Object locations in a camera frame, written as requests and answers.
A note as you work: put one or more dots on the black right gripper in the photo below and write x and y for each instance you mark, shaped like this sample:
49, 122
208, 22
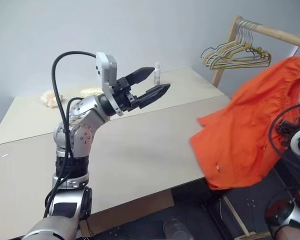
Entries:
285, 127

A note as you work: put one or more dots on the crumpled bag with pale contents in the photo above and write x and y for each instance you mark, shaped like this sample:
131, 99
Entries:
50, 98

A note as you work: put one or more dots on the orange shorts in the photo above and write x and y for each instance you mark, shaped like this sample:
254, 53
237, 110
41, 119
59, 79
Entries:
240, 130

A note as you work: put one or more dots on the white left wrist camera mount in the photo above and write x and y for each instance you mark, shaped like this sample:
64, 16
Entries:
107, 67

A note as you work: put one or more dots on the dark rounded object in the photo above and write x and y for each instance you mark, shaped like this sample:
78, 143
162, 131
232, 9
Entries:
176, 228

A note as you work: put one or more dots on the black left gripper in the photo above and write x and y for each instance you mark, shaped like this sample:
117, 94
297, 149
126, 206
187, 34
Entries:
123, 97

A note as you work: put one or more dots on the wooden clothes rack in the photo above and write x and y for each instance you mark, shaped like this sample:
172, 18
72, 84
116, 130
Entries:
277, 32

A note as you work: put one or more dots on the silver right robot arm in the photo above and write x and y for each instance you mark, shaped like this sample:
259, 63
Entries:
297, 215

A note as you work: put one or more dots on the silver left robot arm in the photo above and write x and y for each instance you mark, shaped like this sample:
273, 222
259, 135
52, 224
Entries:
85, 135

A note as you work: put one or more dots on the cream folded cloth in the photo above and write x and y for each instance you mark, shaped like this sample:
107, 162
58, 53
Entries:
90, 92

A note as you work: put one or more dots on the brown cardboard box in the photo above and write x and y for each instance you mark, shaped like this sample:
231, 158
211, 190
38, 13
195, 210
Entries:
140, 207

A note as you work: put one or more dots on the white spray bottle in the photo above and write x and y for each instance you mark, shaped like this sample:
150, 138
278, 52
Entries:
157, 75

